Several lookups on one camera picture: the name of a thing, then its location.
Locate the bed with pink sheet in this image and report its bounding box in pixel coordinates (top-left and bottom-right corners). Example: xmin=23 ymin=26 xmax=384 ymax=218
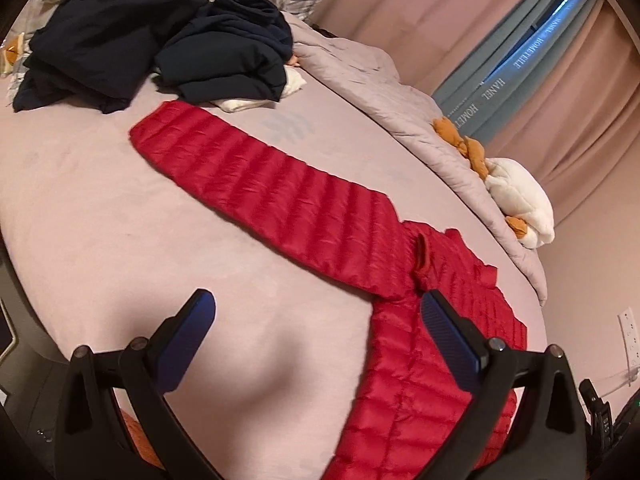
xmin=0 ymin=10 xmax=548 ymax=480

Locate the white garment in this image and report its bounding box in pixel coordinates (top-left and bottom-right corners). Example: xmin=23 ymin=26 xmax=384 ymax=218
xmin=207 ymin=67 xmax=307 ymax=113

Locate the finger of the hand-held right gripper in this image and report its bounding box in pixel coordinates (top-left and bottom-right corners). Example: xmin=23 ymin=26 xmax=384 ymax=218
xmin=579 ymin=379 xmax=617 ymax=438

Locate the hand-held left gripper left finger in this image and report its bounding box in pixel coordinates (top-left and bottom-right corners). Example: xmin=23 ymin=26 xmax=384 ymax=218
xmin=54 ymin=288 xmax=217 ymax=480

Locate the white cable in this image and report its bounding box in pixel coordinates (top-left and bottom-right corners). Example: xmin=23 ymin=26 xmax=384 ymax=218
xmin=584 ymin=369 xmax=640 ymax=386

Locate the red down jacket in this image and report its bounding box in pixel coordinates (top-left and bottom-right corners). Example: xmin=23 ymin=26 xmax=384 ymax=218
xmin=129 ymin=100 xmax=528 ymax=480

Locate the white goose plush toy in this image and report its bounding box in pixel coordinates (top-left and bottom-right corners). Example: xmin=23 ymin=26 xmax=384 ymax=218
xmin=432 ymin=116 xmax=556 ymax=251

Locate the duck print pillow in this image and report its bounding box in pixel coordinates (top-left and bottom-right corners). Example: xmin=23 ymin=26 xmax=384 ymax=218
xmin=0 ymin=31 xmax=26 ymax=79

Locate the pink curtain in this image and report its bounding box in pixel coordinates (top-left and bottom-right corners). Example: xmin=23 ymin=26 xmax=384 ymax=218
xmin=300 ymin=0 xmax=566 ymax=96
xmin=482 ymin=0 xmax=640 ymax=241

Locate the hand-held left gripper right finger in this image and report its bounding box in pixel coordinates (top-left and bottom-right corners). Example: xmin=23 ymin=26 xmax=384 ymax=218
xmin=415 ymin=289 xmax=587 ymax=480

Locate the large navy garment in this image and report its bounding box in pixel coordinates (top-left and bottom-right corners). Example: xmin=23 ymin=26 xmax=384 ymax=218
xmin=12 ymin=0 xmax=211 ymax=115

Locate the grey quilt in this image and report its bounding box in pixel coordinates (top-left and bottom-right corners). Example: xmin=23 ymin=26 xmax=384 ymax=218
xmin=287 ymin=12 xmax=548 ymax=308

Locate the blue curtain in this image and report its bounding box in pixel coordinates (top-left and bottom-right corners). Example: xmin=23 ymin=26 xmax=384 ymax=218
xmin=431 ymin=0 xmax=608 ymax=146

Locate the white wall socket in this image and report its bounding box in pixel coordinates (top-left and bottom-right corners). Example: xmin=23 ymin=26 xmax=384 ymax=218
xmin=617 ymin=310 xmax=640 ymax=368

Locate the dark bedside furniture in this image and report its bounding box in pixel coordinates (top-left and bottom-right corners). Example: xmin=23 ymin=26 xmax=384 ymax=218
xmin=0 ymin=247 xmax=66 ymax=480

